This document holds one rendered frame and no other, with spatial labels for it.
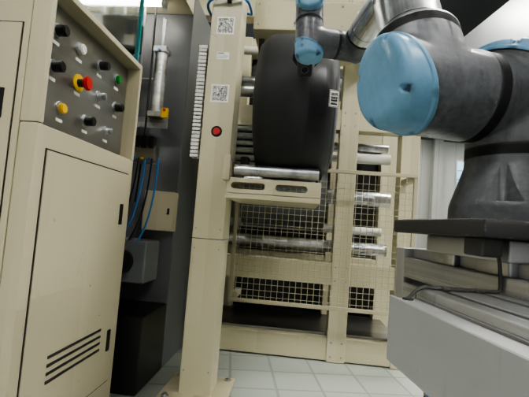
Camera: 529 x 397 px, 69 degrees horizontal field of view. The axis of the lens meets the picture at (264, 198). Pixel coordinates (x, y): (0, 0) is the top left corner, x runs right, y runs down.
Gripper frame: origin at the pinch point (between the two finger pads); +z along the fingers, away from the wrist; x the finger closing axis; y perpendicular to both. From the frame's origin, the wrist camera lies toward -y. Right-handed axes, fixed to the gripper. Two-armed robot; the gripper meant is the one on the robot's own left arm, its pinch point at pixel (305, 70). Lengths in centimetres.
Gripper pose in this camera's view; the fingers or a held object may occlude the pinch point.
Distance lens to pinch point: 141.9
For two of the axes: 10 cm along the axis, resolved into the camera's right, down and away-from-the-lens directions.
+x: -9.9, -0.7, 0.9
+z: 0.7, 1.9, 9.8
